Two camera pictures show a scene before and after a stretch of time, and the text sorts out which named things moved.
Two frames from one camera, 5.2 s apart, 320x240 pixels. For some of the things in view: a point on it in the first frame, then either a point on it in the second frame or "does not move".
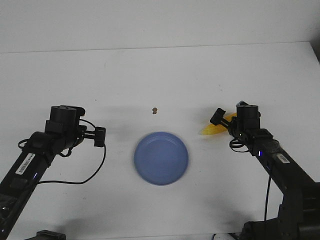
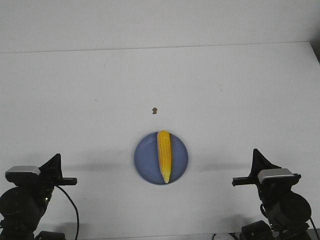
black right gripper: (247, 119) to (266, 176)
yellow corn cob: (213, 129) to (164, 153)
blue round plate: (161, 158) does not move
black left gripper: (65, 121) to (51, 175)
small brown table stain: (154, 109) does not move
